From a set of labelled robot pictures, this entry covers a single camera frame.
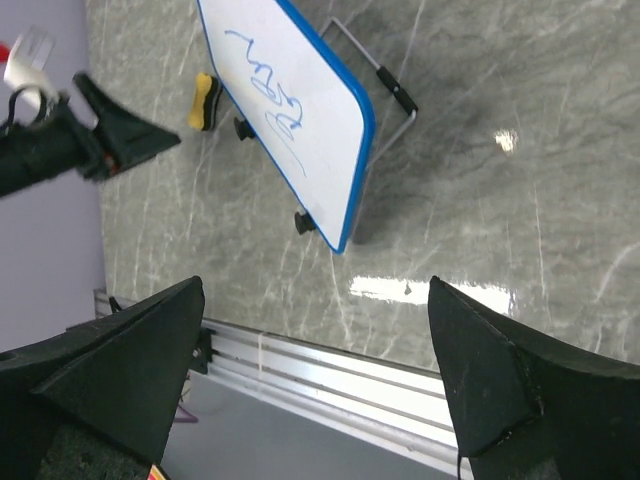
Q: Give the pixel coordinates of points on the black whiteboard clip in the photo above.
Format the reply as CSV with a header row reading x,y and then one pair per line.
x,y
303,222
243,129

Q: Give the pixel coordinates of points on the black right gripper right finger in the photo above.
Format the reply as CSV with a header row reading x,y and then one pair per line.
x,y
527,406

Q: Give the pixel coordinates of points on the yellow bone-shaped whiteboard eraser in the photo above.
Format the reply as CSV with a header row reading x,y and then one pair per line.
x,y
203,113

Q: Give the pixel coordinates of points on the blue-framed small whiteboard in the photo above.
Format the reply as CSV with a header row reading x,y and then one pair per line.
x,y
310,113

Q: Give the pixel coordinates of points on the black whiteboard clip upper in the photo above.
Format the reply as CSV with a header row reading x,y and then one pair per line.
x,y
243,129

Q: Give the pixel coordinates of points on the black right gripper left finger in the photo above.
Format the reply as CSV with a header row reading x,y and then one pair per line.
x,y
98,401

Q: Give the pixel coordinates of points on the black whiteboard clip lower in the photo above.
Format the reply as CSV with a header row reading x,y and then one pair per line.
x,y
303,222

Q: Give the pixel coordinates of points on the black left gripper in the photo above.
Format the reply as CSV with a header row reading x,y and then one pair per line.
x,y
56,142

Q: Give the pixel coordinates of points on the aluminium extrusion rail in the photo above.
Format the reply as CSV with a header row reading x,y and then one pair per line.
x,y
392,406

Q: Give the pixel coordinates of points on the grey wire whiteboard stand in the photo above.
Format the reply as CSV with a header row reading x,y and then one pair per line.
x,y
388,80

